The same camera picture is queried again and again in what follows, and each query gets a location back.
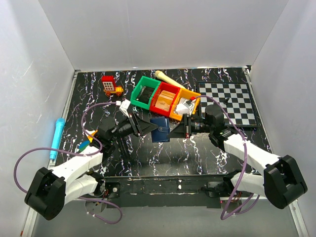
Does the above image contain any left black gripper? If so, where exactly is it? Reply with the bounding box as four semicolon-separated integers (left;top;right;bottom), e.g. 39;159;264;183
110;113;158;143

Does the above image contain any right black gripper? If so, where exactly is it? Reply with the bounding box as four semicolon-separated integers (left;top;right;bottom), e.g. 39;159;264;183
167;113;213;138

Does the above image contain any navy blue card holder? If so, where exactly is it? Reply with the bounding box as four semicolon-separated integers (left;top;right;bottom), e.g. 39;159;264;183
150;117;170;143

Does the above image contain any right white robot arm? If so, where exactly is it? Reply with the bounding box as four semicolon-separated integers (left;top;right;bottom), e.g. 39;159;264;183
168;105;308;209

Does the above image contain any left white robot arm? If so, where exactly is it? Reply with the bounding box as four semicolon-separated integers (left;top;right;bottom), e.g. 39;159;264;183
24;114;158;220

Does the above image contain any green plastic bin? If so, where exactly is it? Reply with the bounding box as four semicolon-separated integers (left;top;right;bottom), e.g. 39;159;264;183
130;76;160;110

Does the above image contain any orange plastic bin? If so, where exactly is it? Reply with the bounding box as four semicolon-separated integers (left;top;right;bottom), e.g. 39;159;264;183
169;88;201;121

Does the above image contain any black perforated bar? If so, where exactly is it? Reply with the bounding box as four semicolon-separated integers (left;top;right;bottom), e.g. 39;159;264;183
116;136;131;163

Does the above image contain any red plastic bin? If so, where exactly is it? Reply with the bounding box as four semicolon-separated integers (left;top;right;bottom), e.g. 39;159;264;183
149;82;180;117

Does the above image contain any cream wooden pestle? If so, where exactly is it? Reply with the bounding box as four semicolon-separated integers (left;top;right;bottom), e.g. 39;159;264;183
155;70;185;89

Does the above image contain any black white chessboard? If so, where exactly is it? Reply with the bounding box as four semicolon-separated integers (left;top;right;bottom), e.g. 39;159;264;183
197;81;258;127

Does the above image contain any red toy block truck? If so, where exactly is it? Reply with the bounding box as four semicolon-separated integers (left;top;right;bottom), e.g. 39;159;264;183
101;76;123;97

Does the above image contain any green yellow toy block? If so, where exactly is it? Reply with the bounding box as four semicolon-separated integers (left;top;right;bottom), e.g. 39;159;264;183
79;130;98;152

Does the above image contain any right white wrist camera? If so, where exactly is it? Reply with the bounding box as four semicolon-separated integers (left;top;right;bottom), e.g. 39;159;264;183
182;99;197;115

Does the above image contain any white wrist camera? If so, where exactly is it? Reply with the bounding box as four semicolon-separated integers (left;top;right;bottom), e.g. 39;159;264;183
119;99;132;118
182;99;197;115

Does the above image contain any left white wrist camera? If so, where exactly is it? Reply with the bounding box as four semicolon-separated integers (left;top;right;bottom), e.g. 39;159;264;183
119;99;132;118

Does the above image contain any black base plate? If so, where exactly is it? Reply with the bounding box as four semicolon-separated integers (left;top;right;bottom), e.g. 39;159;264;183
103;175;229;208

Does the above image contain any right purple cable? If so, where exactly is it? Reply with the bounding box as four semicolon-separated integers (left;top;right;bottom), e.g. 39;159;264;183
191;95;260;220

